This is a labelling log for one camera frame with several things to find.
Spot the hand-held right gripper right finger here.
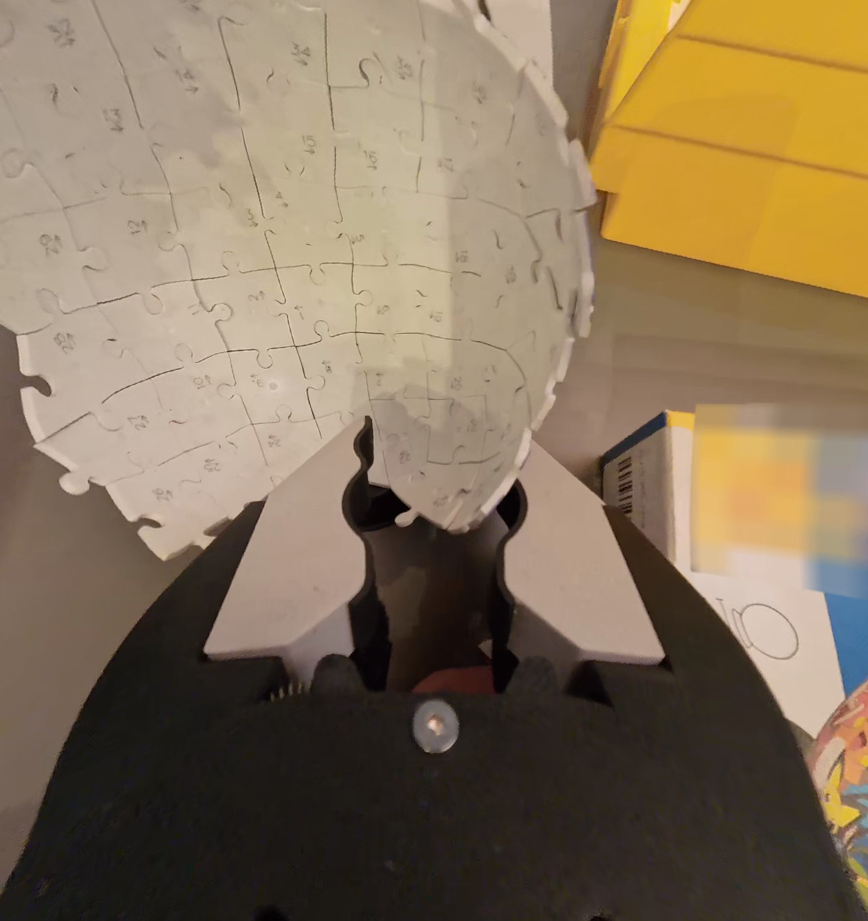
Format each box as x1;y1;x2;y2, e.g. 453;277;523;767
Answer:
492;448;667;693

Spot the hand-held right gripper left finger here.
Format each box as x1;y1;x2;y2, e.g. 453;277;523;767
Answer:
204;416;392;693

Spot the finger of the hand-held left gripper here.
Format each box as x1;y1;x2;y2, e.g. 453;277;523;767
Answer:
486;0;553;76

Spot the black ball stand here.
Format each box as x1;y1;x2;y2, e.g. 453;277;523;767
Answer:
358;485;410;530

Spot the colourful puzzle ball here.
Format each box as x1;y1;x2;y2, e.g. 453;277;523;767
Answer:
0;0;598;562

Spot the blue puzzle box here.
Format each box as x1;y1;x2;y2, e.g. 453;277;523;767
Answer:
601;409;868;921

